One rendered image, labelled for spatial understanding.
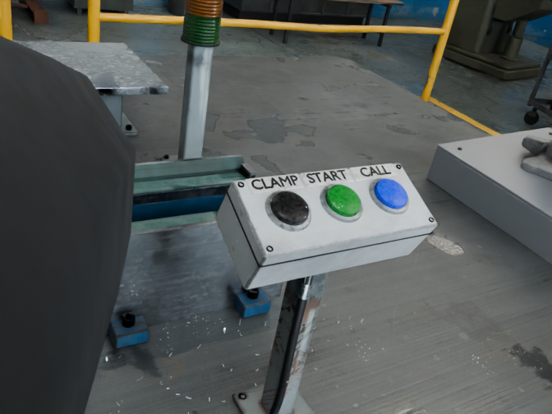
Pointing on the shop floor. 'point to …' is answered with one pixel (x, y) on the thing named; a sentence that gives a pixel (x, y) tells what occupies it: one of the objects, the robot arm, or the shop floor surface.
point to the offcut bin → (103, 5)
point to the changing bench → (344, 1)
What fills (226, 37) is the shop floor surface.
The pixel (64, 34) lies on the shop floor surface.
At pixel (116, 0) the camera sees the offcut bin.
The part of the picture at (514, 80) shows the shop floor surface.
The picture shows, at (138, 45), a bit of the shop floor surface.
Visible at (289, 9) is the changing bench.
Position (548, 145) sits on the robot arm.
